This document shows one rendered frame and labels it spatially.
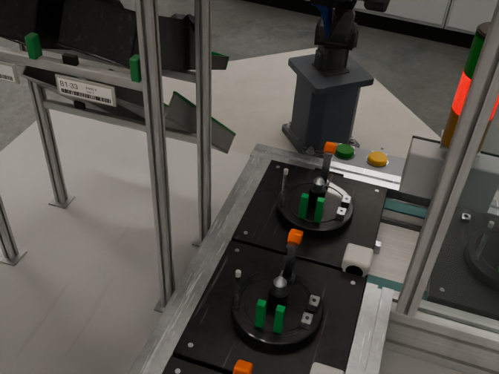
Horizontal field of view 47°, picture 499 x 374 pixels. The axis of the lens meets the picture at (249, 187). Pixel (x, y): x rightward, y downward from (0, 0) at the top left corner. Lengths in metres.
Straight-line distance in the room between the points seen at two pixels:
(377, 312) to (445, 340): 0.12
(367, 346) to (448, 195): 0.27
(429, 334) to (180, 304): 0.40
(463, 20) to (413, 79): 0.60
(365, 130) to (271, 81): 0.32
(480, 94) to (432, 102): 2.72
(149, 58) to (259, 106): 0.85
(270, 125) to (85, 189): 0.49
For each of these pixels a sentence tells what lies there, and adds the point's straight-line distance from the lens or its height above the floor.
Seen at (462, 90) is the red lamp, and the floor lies 1.34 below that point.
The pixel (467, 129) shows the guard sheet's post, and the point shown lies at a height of 1.31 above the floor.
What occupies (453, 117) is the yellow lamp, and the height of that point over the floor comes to 1.30.
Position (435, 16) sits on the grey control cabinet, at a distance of 4.04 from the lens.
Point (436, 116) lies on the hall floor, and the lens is 3.30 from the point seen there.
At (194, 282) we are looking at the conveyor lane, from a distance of 0.96.
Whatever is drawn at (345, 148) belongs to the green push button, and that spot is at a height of 0.97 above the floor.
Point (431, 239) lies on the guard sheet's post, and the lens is 0.85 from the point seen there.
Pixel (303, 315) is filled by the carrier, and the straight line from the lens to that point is 0.86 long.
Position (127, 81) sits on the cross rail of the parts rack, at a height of 1.31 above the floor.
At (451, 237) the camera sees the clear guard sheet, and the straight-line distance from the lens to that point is 0.85.
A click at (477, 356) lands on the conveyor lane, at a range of 1.01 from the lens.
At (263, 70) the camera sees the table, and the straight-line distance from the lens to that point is 1.71.
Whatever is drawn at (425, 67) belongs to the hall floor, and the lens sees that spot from 3.77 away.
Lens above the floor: 1.69
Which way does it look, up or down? 40 degrees down
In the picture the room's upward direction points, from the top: 3 degrees clockwise
